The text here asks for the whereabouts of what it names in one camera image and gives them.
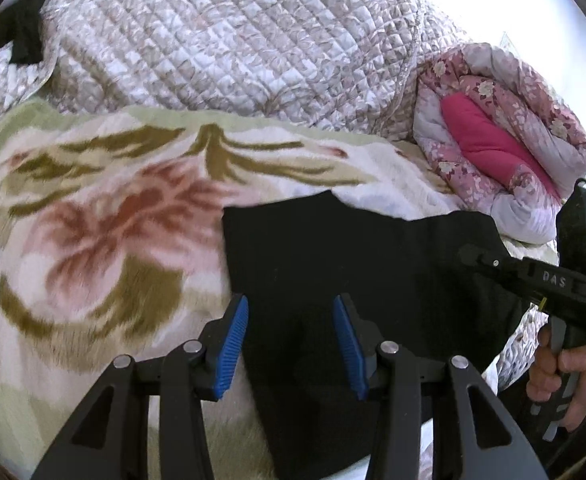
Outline person's right hand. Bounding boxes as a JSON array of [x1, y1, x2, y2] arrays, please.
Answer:
[[526, 326, 586, 434]]

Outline floral fleece blanket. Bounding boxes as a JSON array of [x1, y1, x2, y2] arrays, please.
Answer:
[[0, 100, 461, 479]]

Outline black pants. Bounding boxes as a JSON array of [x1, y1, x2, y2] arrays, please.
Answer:
[[221, 188, 530, 480]]

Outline pink floral rolled comforter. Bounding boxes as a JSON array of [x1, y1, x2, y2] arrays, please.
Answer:
[[413, 44, 586, 245]]

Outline dark clothes pile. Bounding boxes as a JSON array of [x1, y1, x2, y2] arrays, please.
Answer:
[[3, 0, 46, 65]]

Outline quilted beige bedspread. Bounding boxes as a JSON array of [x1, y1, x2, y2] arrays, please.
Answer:
[[0, 0, 464, 140]]

